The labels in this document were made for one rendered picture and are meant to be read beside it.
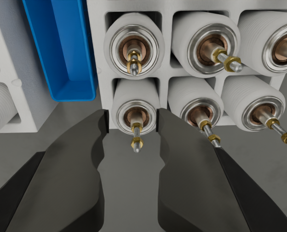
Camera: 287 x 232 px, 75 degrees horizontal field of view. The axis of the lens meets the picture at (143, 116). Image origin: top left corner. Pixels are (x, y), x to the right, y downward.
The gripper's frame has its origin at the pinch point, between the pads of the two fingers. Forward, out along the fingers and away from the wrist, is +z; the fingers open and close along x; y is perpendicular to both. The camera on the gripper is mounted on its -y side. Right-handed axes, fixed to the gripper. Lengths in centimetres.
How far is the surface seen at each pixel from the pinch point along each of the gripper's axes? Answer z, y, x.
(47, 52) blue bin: 34.6, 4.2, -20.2
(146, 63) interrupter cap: 18.4, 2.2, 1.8
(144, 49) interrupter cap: 18.7, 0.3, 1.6
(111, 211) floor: 44, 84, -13
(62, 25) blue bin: 43.4, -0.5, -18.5
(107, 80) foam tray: 25.7, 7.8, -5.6
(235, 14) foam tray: 25.8, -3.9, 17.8
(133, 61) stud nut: 10.8, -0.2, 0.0
